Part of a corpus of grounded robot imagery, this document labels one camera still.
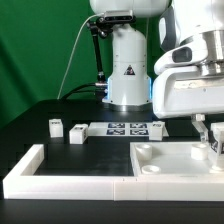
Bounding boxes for white square tabletop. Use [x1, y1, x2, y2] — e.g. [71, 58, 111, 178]
[130, 142, 224, 176]

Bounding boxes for white U-shaped fence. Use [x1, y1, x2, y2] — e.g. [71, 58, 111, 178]
[3, 144, 224, 201]

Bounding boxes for grey camera on mount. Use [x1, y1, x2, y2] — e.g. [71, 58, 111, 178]
[103, 10, 133, 22]

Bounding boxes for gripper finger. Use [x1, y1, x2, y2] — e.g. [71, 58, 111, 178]
[191, 114, 208, 143]

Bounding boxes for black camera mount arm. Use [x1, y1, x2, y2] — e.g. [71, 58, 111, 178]
[87, 20, 108, 84]

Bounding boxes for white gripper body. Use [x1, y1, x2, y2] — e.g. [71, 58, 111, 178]
[152, 66, 224, 118]

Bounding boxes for black base cables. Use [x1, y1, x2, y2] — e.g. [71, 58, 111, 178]
[59, 82, 108, 101]

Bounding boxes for white camera cable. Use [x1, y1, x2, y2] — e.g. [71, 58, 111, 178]
[57, 12, 106, 100]

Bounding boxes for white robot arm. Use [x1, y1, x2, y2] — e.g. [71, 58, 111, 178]
[152, 0, 224, 142]

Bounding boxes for white marker sheet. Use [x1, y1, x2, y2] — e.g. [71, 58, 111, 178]
[87, 121, 169, 138]

